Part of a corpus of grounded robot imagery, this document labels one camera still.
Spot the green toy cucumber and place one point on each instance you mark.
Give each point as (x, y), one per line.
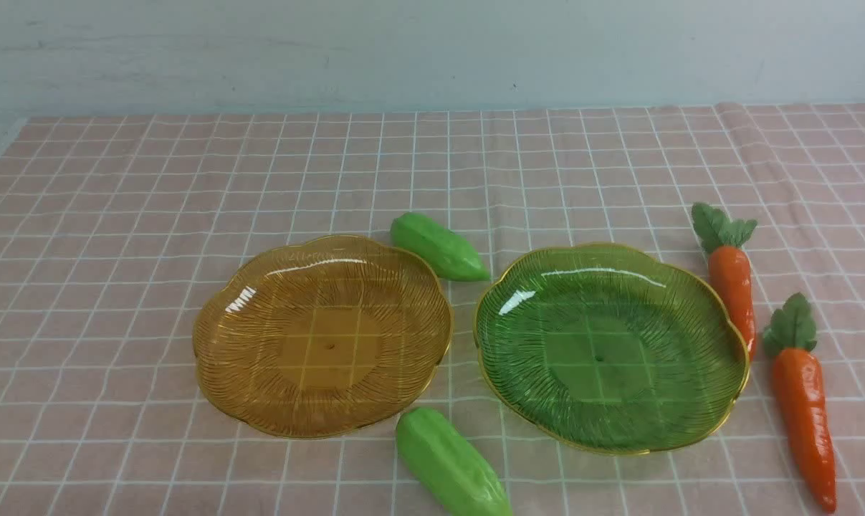
(448, 466)
(450, 255)

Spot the orange toy carrot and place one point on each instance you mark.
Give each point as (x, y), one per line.
(729, 268)
(798, 386)

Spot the amber plastic plate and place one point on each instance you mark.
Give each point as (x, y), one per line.
(316, 340)

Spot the green plastic plate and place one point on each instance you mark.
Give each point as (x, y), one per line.
(609, 350)

